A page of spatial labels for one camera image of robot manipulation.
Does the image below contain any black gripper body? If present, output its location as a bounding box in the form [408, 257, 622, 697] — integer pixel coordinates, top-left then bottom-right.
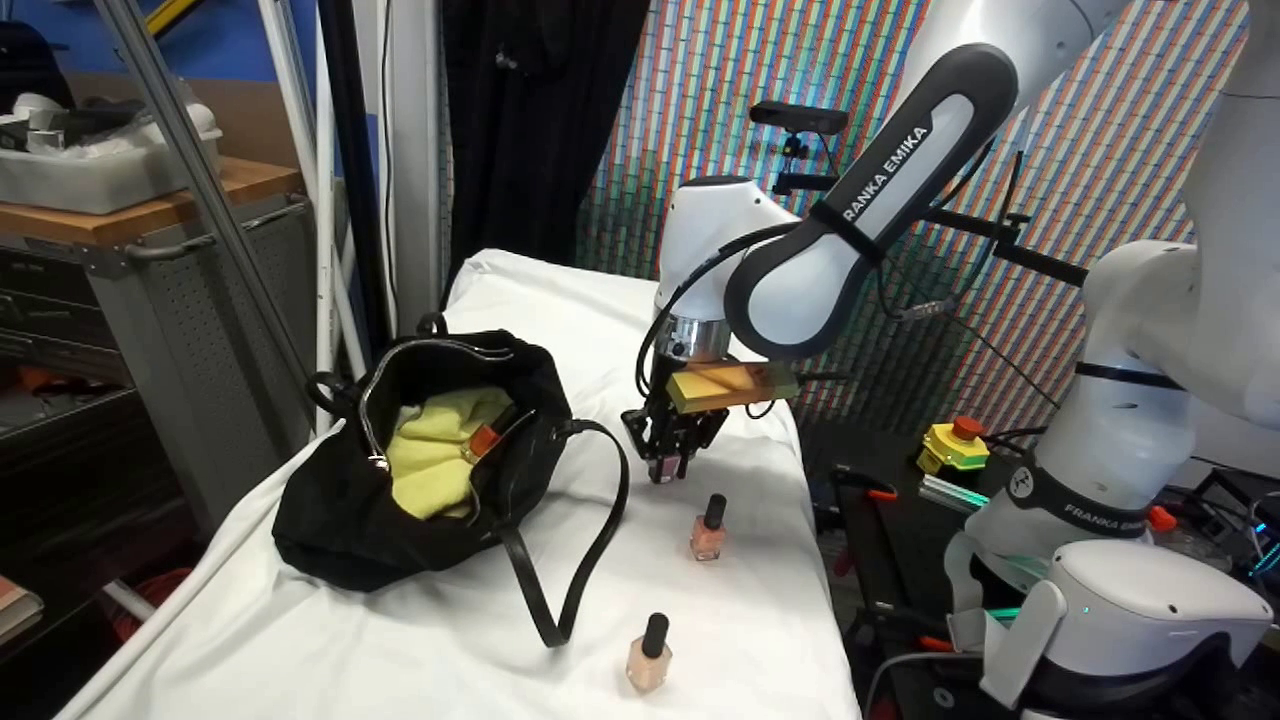
[643, 348, 733, 432]

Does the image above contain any peach nail polish bottle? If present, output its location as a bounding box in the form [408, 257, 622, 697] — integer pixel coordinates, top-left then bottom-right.
[689, 487, 733, 570]

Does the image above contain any beige nail polish bottle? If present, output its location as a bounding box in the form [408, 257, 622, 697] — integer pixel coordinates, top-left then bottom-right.
[623, 607, 676, 702]

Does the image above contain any yellow cloth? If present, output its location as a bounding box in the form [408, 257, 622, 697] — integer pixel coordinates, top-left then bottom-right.
[379, 386, 520, 528]

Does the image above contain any yellow red emergency stop button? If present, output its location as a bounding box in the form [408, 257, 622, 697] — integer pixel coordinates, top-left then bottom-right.
[912, 412, 995, 481]

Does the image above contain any white table cloth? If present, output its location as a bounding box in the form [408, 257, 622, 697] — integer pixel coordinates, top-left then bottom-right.
[57, 246, 865, 720]

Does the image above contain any black curtain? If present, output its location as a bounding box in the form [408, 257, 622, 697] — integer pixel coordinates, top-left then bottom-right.
[444, 0, 658, 274]

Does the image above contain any black metal pole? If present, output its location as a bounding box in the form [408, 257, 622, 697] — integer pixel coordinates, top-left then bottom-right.
[311, 0, 396, 361]

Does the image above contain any grey cabinet with wooden top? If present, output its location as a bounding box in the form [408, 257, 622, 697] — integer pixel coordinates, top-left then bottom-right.
[0, 156, 324, 720]

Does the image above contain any white metal pole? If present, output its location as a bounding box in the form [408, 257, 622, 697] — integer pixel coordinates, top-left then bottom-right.
[254, 0, 368, 404]

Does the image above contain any grey aluminium pole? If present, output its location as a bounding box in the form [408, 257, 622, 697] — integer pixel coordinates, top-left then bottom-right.
[91, 0, 332, 404]

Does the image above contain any colourful striped mesh screen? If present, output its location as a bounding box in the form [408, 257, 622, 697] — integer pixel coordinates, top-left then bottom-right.
[576, 0, 1197, 445]

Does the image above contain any white plastic bin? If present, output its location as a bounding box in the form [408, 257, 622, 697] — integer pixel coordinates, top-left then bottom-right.
[0, 96, 225, 218]

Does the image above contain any tan wrist camera block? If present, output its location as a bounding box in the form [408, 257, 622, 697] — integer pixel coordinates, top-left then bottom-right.
[664, 358, 803, 417]

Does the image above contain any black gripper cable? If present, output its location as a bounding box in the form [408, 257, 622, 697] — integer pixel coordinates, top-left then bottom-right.
[632, 211, 872, 404]

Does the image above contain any black handbag with strap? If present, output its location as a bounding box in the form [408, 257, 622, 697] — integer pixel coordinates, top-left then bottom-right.
[267, 314, 637, 652]

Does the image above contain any black stereo camera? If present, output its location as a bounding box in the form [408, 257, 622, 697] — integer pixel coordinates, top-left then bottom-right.
[747, 102, 853, 142]

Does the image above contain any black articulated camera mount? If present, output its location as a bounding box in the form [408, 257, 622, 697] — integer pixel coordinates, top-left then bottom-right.
[772, 126, 1097, 289]

